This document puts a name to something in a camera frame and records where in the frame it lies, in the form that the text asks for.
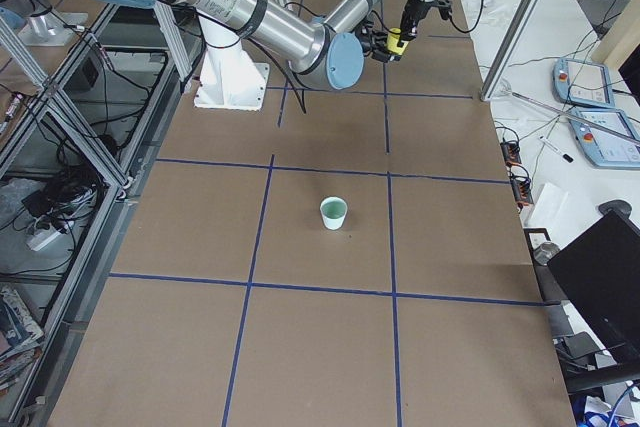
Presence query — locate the blue teach pendant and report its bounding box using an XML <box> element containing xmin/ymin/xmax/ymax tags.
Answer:
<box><xmin>552</xmin><ymin>57</ymin><xmax>615</xmax><ymax>108</ymax></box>
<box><xmin>570</xmin><ymin>107</ymin><xmax>639</xmax><ymax>170</ymax></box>

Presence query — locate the white marker pen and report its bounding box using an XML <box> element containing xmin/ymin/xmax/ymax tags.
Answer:
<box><xmin>538</xmin><ymin>136</ymin><xmax>574</xmax><ymax>163</ymax></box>

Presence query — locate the white camera pillar with base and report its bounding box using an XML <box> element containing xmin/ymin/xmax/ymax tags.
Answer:
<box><xmin>194</xmin><ymin>11</ymin><xmax>270</xmax><ymax>111</ymax></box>

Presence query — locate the yellow plastic cup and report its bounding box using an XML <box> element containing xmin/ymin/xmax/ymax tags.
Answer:
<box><xmin>386</xmin><ymin>28</ymin><xmax>408</xmax><ymax>57</ymax></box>

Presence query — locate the black monitor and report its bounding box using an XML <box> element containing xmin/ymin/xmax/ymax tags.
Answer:
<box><xmin>548</xmin><ymin>211</ymin><xmax>639</xmax><ymax>362</ymax></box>

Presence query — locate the aluminium frame post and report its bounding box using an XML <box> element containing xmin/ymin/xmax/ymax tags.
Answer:
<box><xmin>480</xmin><ymin>0</ymin><xmax>539</xmax><ymax>101</ymax></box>

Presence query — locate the clear plastic bag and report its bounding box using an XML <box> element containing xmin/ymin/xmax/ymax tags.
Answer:
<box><xmin>462</xmin><ymin>0</ymin><xmax>517</xmax><ymax>29</ymax></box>

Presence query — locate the white power strip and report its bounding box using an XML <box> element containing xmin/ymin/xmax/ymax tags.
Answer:
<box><xmin>26</xmin><ymin>226</ymin><xmax>65</xmax><ymax>252</ymax></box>

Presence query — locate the stack of books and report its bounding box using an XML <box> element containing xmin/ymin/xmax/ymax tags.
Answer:
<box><xmin>1</xmin><ymin>284</ymin><xmax>44</xmax><ymax>395</ymax></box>

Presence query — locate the light green plastic cup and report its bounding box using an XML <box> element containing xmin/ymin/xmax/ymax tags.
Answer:
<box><xmin>319</xmin><ymin>196</ymin><xmax>348</xmax><ymax>230</ymax></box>

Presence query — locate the far blue teach pendant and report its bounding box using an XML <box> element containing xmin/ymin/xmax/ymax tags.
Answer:
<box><xmin>552</xmin><ymin>57</ymin><xmax>615</xmax><ymax>108</ymax></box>

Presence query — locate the near blue teach pendant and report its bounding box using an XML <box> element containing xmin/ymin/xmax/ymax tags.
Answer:
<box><xmin>570</xmin><ymin>107</ymin><xmax>639</xmax><ymax>170</ymax></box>

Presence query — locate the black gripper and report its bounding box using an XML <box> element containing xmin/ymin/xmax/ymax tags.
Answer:
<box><xmin>399</xmin><ymin>0</ymin><xmax>433</xmax><ymax>43</ymax></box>
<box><xmin>358</xmin><ymin>27</ymin><xmax>400</xmax><ymax>62</ymax></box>

